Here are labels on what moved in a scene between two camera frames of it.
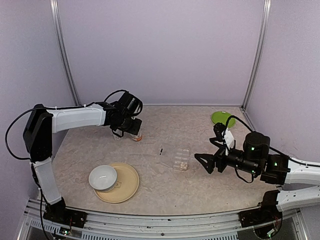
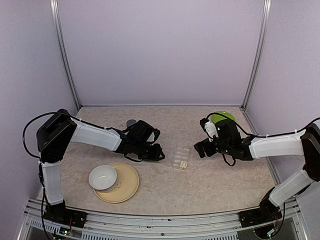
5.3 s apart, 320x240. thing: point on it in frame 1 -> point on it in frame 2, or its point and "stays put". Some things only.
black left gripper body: [127, 126] -> [145, 153]
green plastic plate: [219, 117] stays put
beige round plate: [127, 184] stays put
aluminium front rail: [121, 226] stays put
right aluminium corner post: [257, 64] stays put
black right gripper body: [220, 157] -> [210, 151]
